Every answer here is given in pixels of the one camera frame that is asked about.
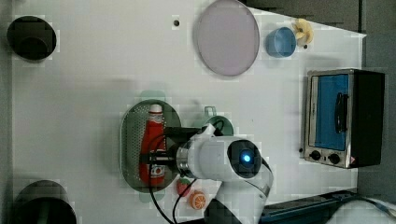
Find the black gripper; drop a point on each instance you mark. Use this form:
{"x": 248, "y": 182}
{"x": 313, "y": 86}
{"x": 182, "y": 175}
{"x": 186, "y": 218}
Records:
{"x": 162, "y": 148}

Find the red ketchup bottle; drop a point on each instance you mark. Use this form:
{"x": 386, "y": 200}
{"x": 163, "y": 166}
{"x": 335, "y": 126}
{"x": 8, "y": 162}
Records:
{"x": 152, "y": 174}

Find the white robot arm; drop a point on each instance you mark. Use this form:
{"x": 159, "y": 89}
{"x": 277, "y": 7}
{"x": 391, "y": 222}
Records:
{"x": 205, "y": 153}

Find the black robot base upper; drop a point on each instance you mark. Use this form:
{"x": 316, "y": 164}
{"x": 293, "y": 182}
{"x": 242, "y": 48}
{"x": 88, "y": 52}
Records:
{"x": 31, "y": 38}

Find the black robot base lower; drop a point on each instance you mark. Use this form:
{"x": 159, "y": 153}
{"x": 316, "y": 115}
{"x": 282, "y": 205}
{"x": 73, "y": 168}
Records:
{"x": 43, "y": 202}

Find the green oval strainer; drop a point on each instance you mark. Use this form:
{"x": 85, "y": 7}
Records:
{"x": 132, "y": 128}

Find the green mug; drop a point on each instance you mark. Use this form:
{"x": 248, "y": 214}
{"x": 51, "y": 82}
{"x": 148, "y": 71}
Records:
{"x": 222, "y": 126}

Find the strawberry toy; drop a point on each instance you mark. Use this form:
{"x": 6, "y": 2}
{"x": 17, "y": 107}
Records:
{"x": 183, "y": 187}

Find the orange slice toy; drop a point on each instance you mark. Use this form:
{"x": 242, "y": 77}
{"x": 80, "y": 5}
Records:
{"x": 197, "y": 200}

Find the purple round plate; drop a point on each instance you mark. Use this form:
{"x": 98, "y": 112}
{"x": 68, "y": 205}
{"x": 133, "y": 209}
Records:
{"x": 227, "y": 37}

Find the blue cup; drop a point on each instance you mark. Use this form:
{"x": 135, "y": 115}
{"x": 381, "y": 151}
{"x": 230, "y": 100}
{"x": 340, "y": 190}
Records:
{"x": 280, "y": 43}

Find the peeled banana toy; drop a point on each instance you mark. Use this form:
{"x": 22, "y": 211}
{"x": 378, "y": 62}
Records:
{"x": 303, "y": 32}

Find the silver toaster oven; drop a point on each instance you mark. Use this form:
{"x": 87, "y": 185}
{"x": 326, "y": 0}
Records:
{"x": 344, "y": 115}

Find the blue metal frame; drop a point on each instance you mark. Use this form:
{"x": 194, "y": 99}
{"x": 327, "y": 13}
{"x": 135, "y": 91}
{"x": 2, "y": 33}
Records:
{"x": 311, "y": 210}

